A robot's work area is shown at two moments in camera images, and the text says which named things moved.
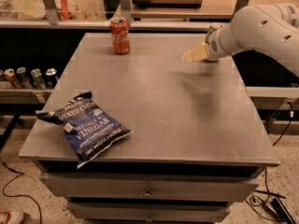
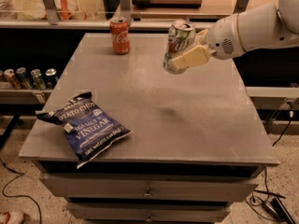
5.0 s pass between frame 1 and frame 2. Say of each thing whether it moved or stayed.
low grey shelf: stayed
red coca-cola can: stayed
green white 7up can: moved
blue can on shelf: stayed
